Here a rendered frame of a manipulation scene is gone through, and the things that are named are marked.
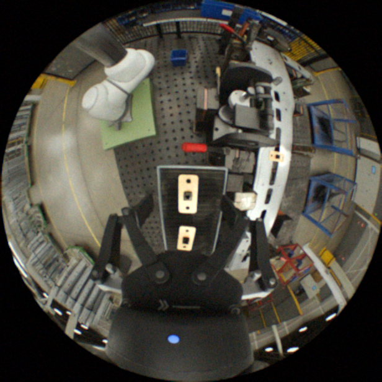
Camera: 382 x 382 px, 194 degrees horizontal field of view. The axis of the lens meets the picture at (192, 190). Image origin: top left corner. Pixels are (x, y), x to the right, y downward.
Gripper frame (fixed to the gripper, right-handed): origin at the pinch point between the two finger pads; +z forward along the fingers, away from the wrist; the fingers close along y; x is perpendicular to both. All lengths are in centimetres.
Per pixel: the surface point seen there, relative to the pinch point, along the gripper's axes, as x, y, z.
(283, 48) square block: 81, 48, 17
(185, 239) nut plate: -11.5, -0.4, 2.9
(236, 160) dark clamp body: 7.3, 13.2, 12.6
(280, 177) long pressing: 2.5, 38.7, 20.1
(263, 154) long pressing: 10.6, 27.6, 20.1
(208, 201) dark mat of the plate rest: -1.4, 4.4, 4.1
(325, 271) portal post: -217, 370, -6
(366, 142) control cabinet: 250, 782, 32
